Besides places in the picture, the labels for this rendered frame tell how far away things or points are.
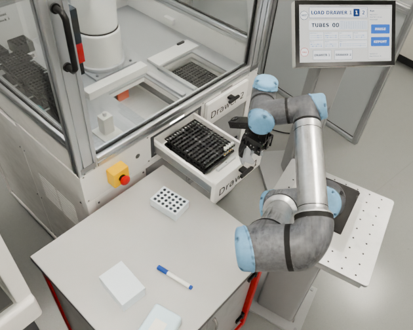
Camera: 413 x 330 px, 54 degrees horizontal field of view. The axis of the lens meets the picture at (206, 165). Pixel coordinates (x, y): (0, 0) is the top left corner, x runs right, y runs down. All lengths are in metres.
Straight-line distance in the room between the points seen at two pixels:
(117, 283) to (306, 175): 0.68
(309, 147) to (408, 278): 1.65
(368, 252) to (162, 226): 0.76
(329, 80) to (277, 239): 1.44
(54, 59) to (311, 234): 0.78
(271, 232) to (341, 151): 2.17
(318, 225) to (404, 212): 1.94
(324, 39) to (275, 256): 1.34
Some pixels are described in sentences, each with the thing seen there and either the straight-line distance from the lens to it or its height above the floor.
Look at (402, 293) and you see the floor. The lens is 2.54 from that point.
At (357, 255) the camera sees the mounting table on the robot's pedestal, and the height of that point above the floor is 0.76.
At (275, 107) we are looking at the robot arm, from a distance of 1.15.
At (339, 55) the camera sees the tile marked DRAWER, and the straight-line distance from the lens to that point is 2.12.
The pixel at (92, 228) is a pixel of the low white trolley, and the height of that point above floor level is 0.76.
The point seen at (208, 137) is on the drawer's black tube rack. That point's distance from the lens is 1.63.
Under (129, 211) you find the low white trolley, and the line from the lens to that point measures 1.55.
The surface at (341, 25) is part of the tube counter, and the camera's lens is 2.15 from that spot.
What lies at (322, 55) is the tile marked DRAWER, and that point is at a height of 1.00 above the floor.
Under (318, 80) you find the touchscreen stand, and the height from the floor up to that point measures 0.81.
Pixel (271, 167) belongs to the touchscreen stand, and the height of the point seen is 0.04.
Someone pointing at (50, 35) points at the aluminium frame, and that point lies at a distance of 1.12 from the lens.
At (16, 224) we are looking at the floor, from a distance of 2.60.
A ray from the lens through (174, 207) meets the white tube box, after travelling 1.51.
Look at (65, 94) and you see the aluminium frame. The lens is 1.23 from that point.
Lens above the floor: 1.99
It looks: 46 degrees down
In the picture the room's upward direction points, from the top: 6 degrees clockwise
